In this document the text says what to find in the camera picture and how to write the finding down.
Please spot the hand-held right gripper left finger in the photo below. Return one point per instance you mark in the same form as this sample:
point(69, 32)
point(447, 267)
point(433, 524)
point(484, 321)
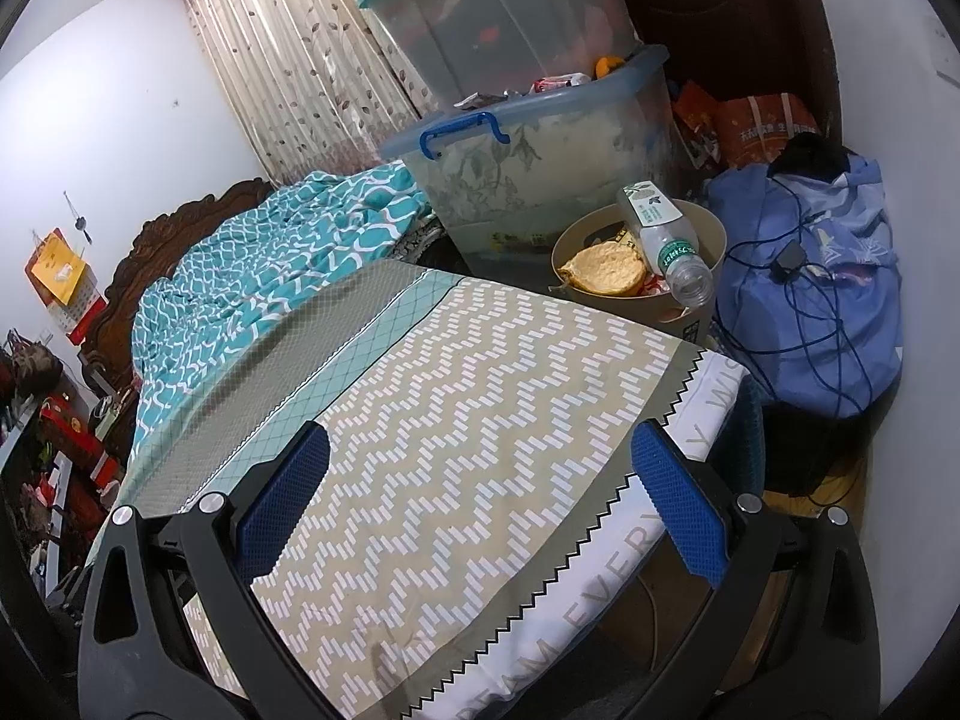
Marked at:
point(289, 495)

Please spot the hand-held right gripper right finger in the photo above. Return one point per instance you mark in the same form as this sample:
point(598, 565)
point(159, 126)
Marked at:
point(679, 502)

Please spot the beige round waste bin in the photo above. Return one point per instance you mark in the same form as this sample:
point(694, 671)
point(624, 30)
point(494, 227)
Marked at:
point(637, 311)

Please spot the round rice cracker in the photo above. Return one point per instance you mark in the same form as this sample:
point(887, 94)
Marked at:
point(604, 270)

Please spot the clear bottle with green label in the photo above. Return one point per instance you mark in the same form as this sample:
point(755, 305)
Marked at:
point(667, 247)

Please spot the blue cloth bag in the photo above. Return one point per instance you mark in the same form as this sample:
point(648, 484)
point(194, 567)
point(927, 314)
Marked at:
point(825, 330)

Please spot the teal patterned quilt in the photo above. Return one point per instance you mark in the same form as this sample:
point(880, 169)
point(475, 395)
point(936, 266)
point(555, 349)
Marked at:
point(247, 270)

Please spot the cluttered wooden shelf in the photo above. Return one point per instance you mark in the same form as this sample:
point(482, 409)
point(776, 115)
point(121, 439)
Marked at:
point(45, 465)

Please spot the black charger plug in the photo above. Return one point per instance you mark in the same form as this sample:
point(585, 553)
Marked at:
point(790, 261)

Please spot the carved wooden headboard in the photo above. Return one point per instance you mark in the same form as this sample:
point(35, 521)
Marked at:
point(161, 240)

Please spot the hanging keys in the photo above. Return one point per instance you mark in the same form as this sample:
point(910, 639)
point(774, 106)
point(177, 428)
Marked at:
point(79, 223)

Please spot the black cloth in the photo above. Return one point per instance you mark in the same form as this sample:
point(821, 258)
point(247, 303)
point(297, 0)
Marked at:
point(814, 157)

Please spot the orange snack packet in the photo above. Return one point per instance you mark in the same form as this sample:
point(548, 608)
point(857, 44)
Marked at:
point(694, 120)

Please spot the red printed bag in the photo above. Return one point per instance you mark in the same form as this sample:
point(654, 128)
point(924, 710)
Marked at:
point(757, 127)

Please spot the beige leaf-print curtain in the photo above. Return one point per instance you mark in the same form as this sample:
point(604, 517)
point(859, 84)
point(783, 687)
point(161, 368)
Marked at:
point(300, 52)

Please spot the dark wooden door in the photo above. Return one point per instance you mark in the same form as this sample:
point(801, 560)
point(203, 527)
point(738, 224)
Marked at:
point(735, 7)

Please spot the clear storage box teal lid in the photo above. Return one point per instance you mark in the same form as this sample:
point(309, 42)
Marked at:
point(487, 22)

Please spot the yellow red wall calendar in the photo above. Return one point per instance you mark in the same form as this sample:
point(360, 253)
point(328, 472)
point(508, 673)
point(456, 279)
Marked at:
point(56, 270)

